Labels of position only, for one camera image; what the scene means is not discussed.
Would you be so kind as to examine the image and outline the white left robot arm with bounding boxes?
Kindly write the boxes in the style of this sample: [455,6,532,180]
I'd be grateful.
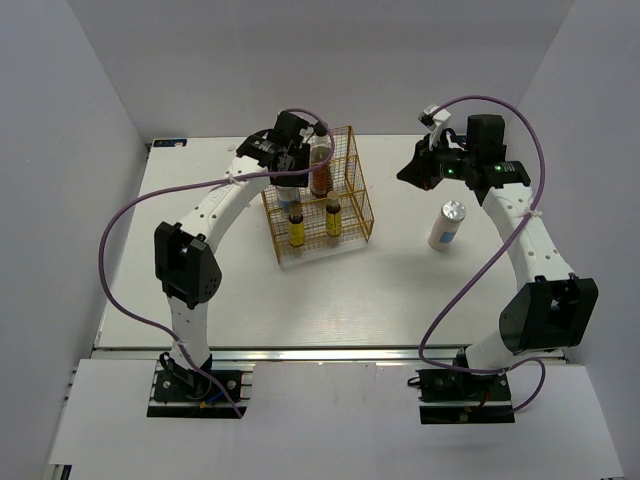
[154,111,311,399]

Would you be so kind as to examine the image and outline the white bead jar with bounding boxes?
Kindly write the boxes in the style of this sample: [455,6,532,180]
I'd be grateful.
[428,200,466,251]
[275,186,300,213]

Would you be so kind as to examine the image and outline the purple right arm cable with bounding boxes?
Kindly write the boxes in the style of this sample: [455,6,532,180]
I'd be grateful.
[418,95,547,412]

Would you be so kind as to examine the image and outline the yellow label bottle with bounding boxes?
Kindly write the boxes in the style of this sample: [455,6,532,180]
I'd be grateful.
[288,207,305,247]
[325,190,342,237]

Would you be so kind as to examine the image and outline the yellow wire basket rack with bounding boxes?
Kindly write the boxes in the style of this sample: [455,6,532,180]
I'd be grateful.
[262,126,374,265]

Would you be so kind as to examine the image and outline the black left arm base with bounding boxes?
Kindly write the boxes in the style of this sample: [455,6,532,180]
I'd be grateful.
[146,352,252,420]

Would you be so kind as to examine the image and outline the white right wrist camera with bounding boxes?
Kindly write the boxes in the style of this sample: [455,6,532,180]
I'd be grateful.
[418,104,451,151]

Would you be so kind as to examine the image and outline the red label sauce bottle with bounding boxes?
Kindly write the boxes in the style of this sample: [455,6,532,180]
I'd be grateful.
[309,135,333,198]

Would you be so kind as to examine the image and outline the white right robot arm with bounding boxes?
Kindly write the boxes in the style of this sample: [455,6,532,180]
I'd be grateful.
[397,106,599,399]

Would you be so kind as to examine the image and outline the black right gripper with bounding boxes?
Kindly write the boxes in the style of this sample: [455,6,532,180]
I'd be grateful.
[397,132,476,191]

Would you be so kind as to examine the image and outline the aluminium front rail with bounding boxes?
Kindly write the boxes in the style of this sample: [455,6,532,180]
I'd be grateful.
[91,347,420,363]

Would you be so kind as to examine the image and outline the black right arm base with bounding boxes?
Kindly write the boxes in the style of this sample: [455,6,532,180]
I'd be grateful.
[407,368,515,425]

